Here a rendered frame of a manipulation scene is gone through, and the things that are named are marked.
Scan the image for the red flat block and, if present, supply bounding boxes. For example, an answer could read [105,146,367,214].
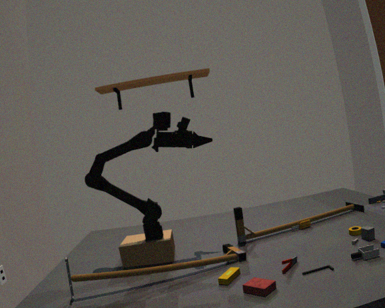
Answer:
[243,277,276,296]

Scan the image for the yellow ring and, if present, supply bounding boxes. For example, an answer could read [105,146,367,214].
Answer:
[349,226,362,235]

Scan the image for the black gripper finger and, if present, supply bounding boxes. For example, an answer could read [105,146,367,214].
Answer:
[193,131,212,148]

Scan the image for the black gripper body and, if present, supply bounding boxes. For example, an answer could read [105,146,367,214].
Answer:
[170,131,193,149]

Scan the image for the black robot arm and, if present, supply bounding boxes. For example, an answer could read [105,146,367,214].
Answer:
[85,112,190,242]

